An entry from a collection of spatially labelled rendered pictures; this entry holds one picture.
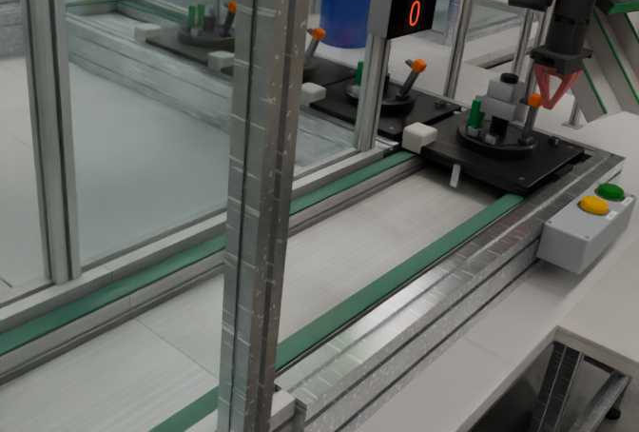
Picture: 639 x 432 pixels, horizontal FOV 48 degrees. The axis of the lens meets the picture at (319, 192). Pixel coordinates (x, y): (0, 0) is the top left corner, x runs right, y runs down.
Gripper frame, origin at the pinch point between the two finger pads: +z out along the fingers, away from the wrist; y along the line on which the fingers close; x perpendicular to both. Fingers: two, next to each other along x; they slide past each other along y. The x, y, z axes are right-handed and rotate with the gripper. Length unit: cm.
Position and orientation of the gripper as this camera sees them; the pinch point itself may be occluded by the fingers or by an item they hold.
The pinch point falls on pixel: (548, 104)
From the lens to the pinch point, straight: 126.2
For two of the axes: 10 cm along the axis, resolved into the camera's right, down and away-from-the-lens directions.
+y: -6.4, 2.9, -7.1
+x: 7.6, 3.6, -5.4
